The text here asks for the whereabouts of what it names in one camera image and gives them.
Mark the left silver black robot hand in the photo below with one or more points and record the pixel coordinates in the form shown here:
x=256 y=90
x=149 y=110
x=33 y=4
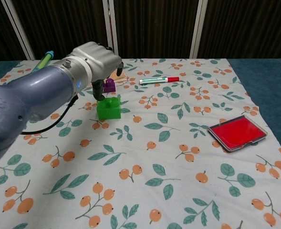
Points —
x=97 y=59

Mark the small purple building block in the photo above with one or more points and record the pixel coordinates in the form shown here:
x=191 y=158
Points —
x=109 y=86

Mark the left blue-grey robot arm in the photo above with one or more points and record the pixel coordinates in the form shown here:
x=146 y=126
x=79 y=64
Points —
x=35 y=95

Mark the brown spiral notebook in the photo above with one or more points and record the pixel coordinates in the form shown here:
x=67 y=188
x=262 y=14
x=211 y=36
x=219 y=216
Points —
x=121 y=77

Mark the blue green toy pump tube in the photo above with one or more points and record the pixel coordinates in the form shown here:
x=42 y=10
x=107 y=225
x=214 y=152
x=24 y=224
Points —
x=46 y=60

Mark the green building block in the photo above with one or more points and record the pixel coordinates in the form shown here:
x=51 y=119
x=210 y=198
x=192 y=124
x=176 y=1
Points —
x=109 y=111

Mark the green white marker red cap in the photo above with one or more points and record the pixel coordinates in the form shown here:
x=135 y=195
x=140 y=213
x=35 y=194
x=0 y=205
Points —
x=154 y=80

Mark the floral leaf berry tablecloth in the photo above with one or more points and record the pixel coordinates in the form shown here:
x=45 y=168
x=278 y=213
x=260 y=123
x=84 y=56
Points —
x=154 y=167

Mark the red ink pad clear case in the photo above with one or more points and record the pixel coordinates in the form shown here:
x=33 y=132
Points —
x=236 y=132

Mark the white partition frame post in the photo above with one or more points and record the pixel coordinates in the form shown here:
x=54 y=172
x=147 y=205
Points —
x=18 y=28
x=198 y=28
x=110 y=23

